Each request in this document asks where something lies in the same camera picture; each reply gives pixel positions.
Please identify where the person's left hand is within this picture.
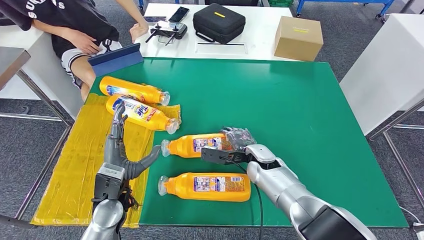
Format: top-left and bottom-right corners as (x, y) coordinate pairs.
(129, 22), (150, 44)

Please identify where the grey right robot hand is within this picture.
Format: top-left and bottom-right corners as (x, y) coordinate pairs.
(219, 126), (259, 154)

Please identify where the person's right hand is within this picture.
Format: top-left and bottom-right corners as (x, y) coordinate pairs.
(62, 29), (102, 55)

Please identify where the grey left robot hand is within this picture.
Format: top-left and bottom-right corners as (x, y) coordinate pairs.
(103, 102), (162, 181)

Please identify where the orange detergent bottle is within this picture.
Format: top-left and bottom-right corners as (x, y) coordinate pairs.
(98, 76), (171, 107)
(157, 172), (252, 203)
(160, 133), (239, 159)
(105, 94), (181, 135)

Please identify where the dark phone with blue screen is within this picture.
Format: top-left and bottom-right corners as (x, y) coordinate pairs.
(145, 16), (168, 26)

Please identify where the person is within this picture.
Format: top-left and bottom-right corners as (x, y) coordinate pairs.
(0, 0), (150, 100)

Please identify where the black drone remote controller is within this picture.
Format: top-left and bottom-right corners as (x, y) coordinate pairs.
(144, 21), (188, 47)

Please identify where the yellow plastic sheet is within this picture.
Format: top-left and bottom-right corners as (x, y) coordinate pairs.
(30, 92), (182, 229)

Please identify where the blue tablet case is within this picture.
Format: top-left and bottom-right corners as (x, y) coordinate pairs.
(87, 43), (145, 78)

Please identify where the black smartphone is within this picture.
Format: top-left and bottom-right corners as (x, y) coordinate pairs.
(168, 6), (190, 24)

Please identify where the white desk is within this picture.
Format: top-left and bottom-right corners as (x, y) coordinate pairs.
(0, 26), (85, 119)

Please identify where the grey desk top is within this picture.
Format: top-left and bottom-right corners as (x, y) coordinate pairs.
(0, 46), (31, 91)

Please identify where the black zip case yellow tag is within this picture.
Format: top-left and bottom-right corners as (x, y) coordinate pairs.
(192, 2), (247, 45)

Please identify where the black bag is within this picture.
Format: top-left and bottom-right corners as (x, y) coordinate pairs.
(204, 0), (260, 7)

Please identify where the long white table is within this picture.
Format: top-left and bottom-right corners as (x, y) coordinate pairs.
(135, 3), (301, 62)

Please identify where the brown cardboard box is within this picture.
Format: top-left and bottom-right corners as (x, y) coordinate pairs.
(273, 15), (324, 63)

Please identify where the dark grey bar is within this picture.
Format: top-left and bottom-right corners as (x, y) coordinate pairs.
(0, 214), (37, 231)

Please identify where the green plastic crate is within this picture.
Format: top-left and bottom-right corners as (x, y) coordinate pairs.
(268, 0), (294, 8)

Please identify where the white side table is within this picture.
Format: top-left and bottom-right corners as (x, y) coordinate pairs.
(339, 13), (424, 137)

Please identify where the blue metal cart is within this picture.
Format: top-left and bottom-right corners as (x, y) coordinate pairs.
(295, 0), (396, 18)

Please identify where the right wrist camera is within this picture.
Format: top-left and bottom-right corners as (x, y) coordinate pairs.
(201, 146), (249, 166)

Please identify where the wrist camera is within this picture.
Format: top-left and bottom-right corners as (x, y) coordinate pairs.
(201, 146), (249, 166)
(92, 162), (127, 203)

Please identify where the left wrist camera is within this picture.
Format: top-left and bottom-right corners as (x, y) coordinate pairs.
(92, 162), (127, 203)

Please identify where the grey metal table leg frame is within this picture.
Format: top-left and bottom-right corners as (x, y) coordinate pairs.
(368, 98), (424, 208)
(0, 70), (74, 221)

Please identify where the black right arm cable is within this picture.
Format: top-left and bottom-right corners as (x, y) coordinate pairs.
(220, 157), (264, 240)

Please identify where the white power cable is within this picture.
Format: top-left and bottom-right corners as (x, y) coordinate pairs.
(397, 205), (424, 227)

